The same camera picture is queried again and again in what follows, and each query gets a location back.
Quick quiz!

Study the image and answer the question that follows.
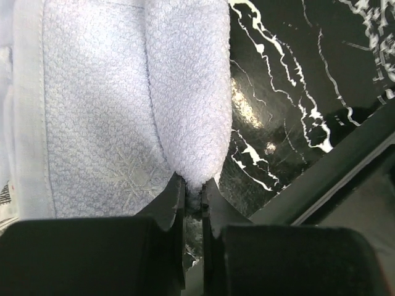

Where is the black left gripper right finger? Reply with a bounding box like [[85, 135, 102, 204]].
[[201, 180, 388, 295]]

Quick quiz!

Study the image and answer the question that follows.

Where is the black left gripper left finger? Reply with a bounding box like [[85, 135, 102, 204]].
[[1, 175, 186, 295]]

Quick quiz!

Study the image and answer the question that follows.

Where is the white terry towel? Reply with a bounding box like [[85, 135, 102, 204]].
[[1, 1, 232, 220]]

